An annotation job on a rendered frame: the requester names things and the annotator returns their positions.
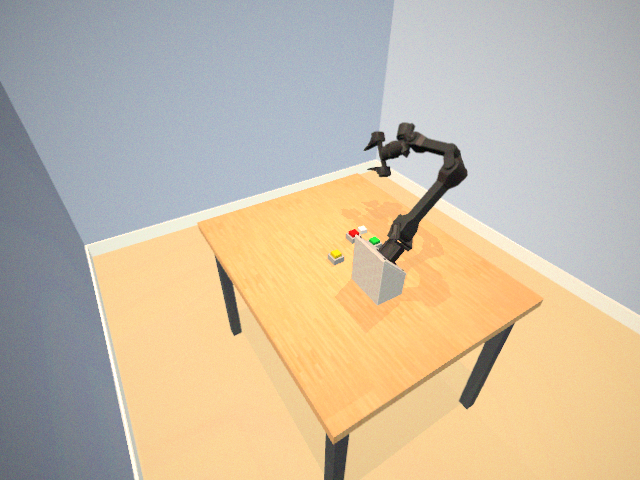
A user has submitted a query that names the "green button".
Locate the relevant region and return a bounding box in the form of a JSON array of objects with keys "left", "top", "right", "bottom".
[{"left": 367, "top": 237, "right": 382, "bottom": 248}]

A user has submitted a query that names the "red button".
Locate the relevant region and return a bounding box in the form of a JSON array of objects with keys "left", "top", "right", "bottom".
[{"left": 346, "top": 229, "right": 362, "bottom": 244}]

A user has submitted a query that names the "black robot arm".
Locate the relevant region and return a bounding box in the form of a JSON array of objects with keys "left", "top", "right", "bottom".
[{"left": 376, "top": 122, "right": 468, "bottom": 265}]

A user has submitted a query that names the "yellow button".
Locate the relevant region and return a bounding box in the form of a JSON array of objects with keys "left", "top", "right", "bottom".
[{"left": 328, "top": 249, "right": 344, "bottom": 265}]

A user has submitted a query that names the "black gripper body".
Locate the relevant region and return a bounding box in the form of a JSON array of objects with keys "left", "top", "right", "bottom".
[{"left": 371, "top": 132, "right": 396, "bottom": 177}]

